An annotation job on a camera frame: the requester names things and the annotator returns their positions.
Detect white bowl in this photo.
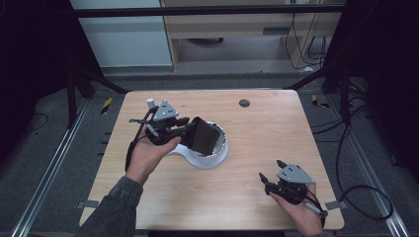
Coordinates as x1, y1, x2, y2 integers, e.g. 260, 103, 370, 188
167, 120, 229, 170

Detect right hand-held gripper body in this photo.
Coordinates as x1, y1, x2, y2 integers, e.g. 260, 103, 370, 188
265, 163, 317, 205

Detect black horizontal bar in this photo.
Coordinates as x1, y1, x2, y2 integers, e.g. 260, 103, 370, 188
73, 5, 346, 18

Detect grey cable plug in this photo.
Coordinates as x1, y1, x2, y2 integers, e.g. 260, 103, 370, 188
304, 200, 329, 218

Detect yellow black striped tape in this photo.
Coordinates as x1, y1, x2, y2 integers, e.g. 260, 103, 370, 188
310, 94, 330, 110
100, 97, 114, 116

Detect light wooden desk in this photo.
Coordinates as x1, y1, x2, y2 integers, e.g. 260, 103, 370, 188
160, 0, 347, 73

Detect thin black floor cable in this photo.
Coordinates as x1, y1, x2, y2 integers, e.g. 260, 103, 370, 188
24, 113, 49, 133

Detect black rectangular panel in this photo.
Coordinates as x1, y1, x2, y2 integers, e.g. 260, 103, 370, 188
187, 117, 222, 157

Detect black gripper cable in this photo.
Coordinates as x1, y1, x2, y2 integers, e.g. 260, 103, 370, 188
124, 106, 160, 173

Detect long black floor cable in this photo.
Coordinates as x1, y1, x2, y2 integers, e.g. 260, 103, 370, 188
310, 112, 395, 221

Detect person's right hand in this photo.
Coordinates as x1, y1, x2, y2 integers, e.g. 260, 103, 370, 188
269, 183, 326, 237

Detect person's left hand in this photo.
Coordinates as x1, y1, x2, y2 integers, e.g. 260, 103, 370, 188
125, 126, 183, 186

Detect black metal stand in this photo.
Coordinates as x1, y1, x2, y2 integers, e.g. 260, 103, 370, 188
283, 60, 353, 125
64, 60, 130, 130

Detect black curtain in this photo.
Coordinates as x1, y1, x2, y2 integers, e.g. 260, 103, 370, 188
0, 0, 103, 159
324, 0, 419, 186

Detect white cabinet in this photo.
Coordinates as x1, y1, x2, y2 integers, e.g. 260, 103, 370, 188
69, 0, 174, 69

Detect black hanging cables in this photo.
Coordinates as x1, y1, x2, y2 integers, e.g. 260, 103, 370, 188
284, 0, 328, 71

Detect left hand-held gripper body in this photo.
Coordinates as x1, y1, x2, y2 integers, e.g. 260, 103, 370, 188
128, 97, 192, 147

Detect grey tape strip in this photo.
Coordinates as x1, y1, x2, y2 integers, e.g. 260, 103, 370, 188
325, 199, 348, 211
76, 199, 100, 210

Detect aluminium floor rail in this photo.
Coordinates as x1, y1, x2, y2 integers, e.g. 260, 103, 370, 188
10, 98, 91, 237
327, 93, 411, 237

